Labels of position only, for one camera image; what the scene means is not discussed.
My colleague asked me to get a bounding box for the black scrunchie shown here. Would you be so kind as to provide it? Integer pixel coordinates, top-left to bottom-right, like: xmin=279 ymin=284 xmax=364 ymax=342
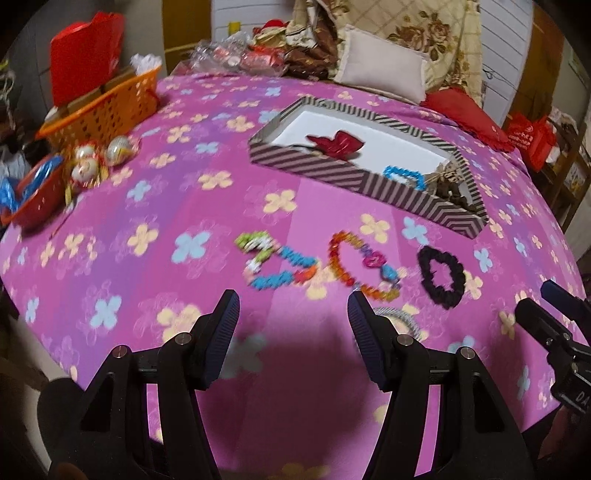
xmin=418 ymin=246 xmax=466 ymax=310

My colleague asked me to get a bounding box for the small red basket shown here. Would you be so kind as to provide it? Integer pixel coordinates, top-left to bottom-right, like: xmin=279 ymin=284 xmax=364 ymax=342
xmin=0 ymin=154 xmax=65 ymax=230

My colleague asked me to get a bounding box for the red white plush toy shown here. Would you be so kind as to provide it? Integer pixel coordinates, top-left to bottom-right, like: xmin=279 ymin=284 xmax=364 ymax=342
xmin=253 ymin=19 xmax=287 ymax=47

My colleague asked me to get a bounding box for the wooden chair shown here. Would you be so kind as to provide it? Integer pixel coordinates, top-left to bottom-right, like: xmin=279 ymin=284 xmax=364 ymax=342
xmin=538 ymin=111 xmax=591 ymax=232

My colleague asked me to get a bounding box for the orange plastic basket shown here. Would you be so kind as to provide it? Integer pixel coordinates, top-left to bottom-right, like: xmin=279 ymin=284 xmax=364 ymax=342
xmin=36 ymin=65 xmax=162 ymax=151

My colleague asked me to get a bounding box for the red plastic packet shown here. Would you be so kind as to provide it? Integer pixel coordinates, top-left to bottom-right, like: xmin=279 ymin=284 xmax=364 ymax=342
xmin=240 ymin=48 xmax=287 ymax=77

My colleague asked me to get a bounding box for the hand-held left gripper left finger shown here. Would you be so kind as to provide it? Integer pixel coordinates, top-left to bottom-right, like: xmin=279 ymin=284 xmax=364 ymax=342
xmin=69 ymin=288 xmax=242 ymax=480

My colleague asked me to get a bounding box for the pink floral bedsheet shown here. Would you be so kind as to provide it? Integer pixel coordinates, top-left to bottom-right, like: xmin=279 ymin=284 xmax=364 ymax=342
xmin=0 ymin=71 xmax=585 ymax=480

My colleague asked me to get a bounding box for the red ruffled pillow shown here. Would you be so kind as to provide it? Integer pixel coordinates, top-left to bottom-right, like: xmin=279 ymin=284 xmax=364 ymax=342
xmin=420 ymin=88 xmax=513 ymax=151

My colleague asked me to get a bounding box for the blue foil wrapper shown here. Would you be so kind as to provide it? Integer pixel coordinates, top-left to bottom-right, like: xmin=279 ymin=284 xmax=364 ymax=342
xmin=0 ymin=157 xmax=61 ymax=215

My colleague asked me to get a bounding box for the green blue bead bracelet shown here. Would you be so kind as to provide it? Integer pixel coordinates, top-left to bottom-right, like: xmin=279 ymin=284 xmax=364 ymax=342
xmin=235 ymin=231 xmax=319 ymax=291

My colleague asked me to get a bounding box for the brown wooden door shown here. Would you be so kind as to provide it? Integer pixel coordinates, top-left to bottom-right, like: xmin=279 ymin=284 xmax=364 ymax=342
xmin=522 ymin=14 xmax=566 ymax=125

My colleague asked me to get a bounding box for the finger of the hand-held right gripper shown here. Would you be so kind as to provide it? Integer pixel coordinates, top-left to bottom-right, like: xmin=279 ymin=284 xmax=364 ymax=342
xmin=515 ymin=298 xmax=575 ymax=356
xmin=540 ymin=279 xmax=591 ymax=324

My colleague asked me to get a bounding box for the brown patterned cloth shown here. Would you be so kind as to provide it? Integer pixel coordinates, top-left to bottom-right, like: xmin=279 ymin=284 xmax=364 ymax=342
xmin=284 ymin=0 xmax=352 ymax=84

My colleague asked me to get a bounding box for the silver bangle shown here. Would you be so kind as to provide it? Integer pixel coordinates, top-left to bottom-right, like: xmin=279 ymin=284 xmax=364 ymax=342
xmin=372 ymin=305 xmax=423 ymax=340

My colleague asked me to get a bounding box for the clear plastic bag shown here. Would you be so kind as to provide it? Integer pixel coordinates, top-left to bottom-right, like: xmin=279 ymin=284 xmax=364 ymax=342
xmin=189 ymin=32 xmax=252 ymax=75

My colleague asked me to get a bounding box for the striped cardboard box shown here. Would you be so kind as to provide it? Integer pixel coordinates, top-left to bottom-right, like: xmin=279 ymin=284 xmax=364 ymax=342
xmin=248 ymin=96 xmax=489 ymax=241

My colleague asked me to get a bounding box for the orange multicolour bead bracelet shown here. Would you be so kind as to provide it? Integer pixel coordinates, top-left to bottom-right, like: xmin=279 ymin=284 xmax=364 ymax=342
xmin=329 ymin=231 xmax=402 ymax=301

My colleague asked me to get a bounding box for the red paper bag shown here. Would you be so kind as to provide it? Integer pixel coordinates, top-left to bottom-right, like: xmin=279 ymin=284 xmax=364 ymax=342
xmin=50 ymin=11 xmax=125 ymax=107

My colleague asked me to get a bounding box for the white crumpled tissue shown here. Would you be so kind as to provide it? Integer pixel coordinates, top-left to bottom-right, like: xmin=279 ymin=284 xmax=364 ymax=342
xmin=130 ymin=53 xmax=162 ymax=75

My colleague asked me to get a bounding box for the beige floral quilt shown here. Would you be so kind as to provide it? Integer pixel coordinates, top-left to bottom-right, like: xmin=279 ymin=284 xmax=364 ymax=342
xmin=397 ymin=0 xmax=485 ymax=93

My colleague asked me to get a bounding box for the white pillow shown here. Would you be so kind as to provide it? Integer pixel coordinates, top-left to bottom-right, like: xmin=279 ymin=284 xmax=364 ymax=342
xmin=335 ymin=28 xmax=432 ymax=104

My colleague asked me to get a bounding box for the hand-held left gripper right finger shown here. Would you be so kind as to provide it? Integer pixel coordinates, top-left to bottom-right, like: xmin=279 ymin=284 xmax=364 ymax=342
xmin=347 ymin=291 xmax=527 ymax=480

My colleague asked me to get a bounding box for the red bow hair clip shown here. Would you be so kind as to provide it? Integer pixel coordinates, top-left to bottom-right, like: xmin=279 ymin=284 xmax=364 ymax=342
xmin=305 ymin=130 xmax=365 ymax=160

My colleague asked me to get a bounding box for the red shopping bag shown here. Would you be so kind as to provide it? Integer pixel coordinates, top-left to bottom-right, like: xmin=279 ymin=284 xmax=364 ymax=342
xmin=503 ymin=113 xmax=557 ymax=169

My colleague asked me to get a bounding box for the grey refrigerator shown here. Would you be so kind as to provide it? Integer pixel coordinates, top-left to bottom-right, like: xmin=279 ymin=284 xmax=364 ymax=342
xmin=0 ymin=0 xmax=93 ymax=107

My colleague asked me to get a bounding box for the brown scrunchie with ribbon bow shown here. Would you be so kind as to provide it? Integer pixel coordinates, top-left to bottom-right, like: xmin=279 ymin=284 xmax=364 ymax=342
xmin=427 ymin=164 xmax=478 ymax=213

